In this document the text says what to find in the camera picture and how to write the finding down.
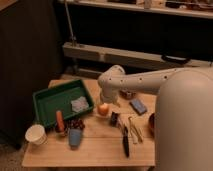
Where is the black handle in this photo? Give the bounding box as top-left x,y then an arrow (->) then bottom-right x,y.
161,55 -> 191,65

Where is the small dark box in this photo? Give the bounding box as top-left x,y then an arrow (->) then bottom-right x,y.
110,112 -> 120,126

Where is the white paper cup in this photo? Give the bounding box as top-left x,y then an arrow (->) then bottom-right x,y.
25,124 -> 47,145

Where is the dark grape bunch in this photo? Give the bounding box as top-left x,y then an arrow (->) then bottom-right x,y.
67,119 -> 85,130

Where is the green plastic tray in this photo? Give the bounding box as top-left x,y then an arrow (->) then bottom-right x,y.
33,79 -> 94,128

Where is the grey towel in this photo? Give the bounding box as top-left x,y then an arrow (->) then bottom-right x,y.
71,96 -> 89,113

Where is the blue plastic cup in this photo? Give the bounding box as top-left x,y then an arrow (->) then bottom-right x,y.
68,129 -> 82,147

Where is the blue sponge block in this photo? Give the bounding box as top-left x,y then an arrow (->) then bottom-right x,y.
130,99 -> 147,115

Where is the orange round fruit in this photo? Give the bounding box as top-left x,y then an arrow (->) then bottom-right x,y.
97,103 -> 109,116

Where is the metal pole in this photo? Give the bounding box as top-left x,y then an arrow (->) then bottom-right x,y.
64,0 -> 76,46

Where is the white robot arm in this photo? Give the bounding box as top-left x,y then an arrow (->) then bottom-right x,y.
98,65 -> 213,171

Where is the background shelf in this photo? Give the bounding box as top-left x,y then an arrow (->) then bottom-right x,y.
57,0 -> 213,19

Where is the long grey beam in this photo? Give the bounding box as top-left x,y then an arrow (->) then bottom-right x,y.
63,42 -> 213,70

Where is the brown wooden bowl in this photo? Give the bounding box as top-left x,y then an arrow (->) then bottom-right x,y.
148,113 -> 155,134

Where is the black handled knife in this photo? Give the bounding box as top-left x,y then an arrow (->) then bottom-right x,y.
123,126 -> 130,157

